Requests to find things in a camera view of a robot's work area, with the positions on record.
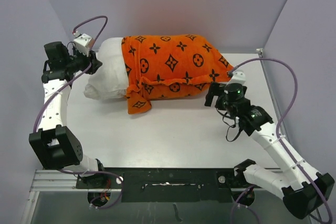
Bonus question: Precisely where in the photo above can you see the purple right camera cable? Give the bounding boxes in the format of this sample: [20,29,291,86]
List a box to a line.
[227,58,332,224]

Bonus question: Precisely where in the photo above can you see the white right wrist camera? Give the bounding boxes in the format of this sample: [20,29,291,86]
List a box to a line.
[227,69,246,85]

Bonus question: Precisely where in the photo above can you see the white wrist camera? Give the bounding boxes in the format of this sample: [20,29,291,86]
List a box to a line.
[227,69,246,85]
[73,30,94,57]

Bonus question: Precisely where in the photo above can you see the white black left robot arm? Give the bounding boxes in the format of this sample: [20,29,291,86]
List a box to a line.
[28,38,107,188]

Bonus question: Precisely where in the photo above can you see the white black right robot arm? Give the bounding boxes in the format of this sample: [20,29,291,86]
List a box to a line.
[205,82,335,219]

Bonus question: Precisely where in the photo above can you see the orange patterned plush pillowcase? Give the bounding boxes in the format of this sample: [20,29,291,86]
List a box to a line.
[121,34,233,114]

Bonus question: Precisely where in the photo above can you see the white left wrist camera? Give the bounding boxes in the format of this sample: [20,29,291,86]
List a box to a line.
[73,30,94,57]

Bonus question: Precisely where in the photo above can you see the white pillow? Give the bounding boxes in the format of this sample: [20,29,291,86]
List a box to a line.
[83,37,129,100]

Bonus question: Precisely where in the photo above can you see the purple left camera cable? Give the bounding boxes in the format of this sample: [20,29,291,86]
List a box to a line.
[34,15,124,210]

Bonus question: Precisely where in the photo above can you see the aluminium frame rail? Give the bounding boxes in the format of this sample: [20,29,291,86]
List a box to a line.
[20,170,87,224]

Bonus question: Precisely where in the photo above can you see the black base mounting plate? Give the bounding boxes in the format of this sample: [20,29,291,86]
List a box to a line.
[76,168,249,203]

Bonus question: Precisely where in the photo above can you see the purple camera cable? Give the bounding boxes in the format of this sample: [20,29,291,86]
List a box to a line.
[227,58,332,224]
[34,15,124,210]

